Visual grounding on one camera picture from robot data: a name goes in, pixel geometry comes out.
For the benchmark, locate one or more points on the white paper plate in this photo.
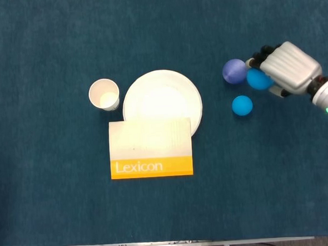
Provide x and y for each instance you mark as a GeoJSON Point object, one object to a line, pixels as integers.
{"type": "Point", "coordinates": [162, 95]}

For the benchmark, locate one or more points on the small cyan ball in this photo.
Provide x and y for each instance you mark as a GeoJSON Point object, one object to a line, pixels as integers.
{"type": "Point", "coordinates": [242, 105]}

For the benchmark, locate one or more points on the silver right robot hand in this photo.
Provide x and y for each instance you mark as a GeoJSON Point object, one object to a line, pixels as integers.
{"type": "Point", "coordinates": [291, 67]}

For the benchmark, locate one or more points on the white paper cup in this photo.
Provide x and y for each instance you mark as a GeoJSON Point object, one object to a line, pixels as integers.
{"type": "Point", "coordinates": [103, 93]}

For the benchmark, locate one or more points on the large cyan ball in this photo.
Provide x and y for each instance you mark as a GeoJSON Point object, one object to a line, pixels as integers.
{"type": "Point", "coordinates": [257, 79]}

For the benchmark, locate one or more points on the teal carpet table cover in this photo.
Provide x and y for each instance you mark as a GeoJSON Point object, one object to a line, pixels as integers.
{"type": "Point", "coordinates": [59, 190]}

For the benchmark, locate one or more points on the white orange Lexicon book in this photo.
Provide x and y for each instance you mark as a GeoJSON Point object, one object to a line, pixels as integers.
{"type": "Point", "coordinates": [148, 140]}

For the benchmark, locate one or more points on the purple blue ball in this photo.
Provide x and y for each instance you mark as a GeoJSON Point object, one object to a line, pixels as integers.
{"type": "Point", "coordinates": [233, 71]}

